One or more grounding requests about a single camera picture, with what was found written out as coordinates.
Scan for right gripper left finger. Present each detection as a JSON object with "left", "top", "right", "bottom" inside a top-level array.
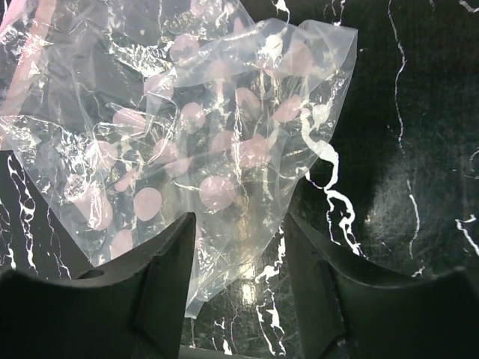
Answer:
[{"left": 1, "top": 212, "right": 196, "bottom": 358}]

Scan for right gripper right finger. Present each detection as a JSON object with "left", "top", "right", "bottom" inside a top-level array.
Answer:
[{"left": 284, "top": 215, "right": 478, "bottom": 358}]

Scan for pink zipper clear bag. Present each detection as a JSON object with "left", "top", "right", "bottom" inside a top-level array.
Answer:
[{"left": 1, "top": 1, "right": 358, "bottom": 317}]

